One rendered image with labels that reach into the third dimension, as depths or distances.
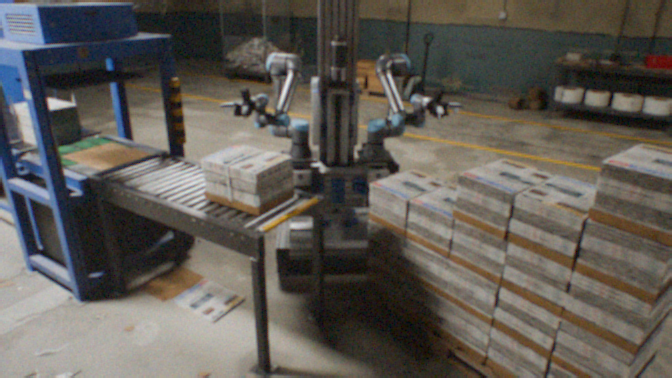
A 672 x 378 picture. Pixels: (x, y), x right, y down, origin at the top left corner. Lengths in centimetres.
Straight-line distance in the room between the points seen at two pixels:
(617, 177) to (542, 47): 707
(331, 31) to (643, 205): 203
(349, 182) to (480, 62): 630
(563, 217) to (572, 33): 694
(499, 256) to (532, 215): 27
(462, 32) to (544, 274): 739
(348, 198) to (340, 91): 71
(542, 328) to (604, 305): 31
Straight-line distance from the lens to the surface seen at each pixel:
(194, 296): 320
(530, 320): 228
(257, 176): 225
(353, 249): 322
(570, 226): 201
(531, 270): 217
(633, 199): 189
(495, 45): 903
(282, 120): 276
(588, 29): 877
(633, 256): 195
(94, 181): 308
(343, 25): 309
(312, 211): 255
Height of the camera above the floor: 183
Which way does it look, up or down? 23 degrees down
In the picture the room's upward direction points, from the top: 1 degrees clockwise
